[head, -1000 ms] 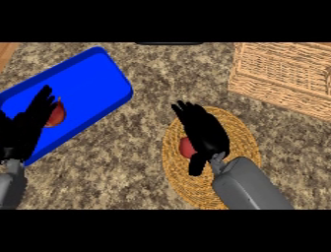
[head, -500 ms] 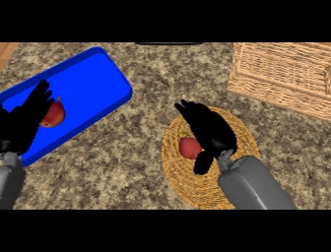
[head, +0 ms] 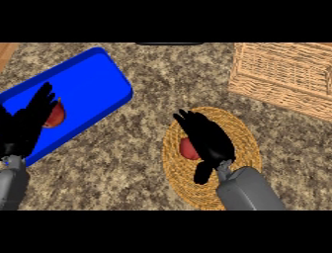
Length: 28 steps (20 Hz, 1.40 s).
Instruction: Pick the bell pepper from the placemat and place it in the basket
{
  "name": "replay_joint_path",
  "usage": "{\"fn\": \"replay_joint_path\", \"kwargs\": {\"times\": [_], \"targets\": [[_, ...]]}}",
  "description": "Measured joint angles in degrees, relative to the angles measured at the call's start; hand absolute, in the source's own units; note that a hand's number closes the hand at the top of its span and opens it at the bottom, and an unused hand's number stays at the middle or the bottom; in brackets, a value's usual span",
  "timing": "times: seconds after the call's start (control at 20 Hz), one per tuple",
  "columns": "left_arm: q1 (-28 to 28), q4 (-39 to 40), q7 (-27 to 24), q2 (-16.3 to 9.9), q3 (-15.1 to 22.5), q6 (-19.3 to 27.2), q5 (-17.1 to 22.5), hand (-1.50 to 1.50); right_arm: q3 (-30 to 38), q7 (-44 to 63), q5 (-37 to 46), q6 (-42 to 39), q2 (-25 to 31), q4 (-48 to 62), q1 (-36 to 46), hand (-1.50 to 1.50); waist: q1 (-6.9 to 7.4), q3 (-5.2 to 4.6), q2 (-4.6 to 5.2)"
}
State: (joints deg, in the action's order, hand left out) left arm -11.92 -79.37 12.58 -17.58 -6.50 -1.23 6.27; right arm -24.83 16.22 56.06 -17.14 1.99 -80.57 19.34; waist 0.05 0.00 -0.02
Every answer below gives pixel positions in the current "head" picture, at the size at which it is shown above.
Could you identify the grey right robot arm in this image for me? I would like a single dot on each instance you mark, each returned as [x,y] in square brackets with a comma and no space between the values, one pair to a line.
[247,189]

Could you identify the red bell pepper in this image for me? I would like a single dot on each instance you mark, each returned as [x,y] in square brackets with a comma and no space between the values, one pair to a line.
[188,149]

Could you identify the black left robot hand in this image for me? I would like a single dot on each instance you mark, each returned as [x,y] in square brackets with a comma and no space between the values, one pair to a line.
[21,126]

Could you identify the rectangular wicker basket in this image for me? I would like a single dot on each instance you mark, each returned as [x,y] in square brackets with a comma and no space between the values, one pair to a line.
[290,77]

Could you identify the red and yellow apple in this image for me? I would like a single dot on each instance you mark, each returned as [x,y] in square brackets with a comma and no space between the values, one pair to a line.
[56,116]

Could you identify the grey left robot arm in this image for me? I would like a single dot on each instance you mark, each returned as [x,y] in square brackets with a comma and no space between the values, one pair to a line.
[3,187]

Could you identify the blue rectangular tray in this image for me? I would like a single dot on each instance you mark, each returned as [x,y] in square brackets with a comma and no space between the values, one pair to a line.
[84,84]

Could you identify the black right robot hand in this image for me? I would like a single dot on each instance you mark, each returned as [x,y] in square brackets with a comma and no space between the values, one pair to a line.
[210,138]

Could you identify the round woven straw placemat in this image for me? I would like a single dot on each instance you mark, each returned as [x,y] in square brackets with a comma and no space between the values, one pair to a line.
[244,138]

